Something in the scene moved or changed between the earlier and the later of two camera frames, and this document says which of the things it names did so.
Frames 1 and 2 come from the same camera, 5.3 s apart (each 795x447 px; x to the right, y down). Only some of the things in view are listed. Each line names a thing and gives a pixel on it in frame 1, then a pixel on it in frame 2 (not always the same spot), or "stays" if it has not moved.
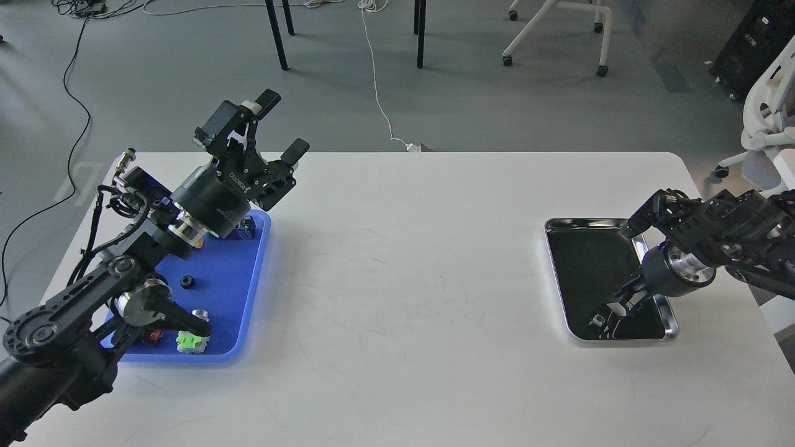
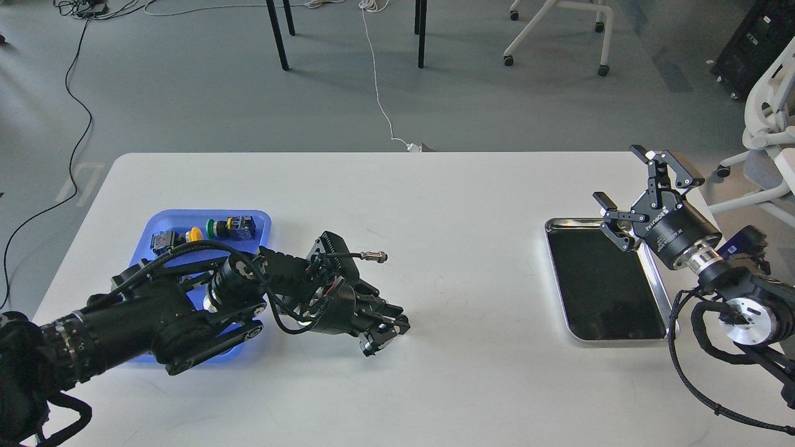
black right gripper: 666,270 -> 677,231
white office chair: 768,130 stays
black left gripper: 218,197 -> 345,311
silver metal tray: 592,258 stays
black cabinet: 764,30 stays
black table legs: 420,12 stays
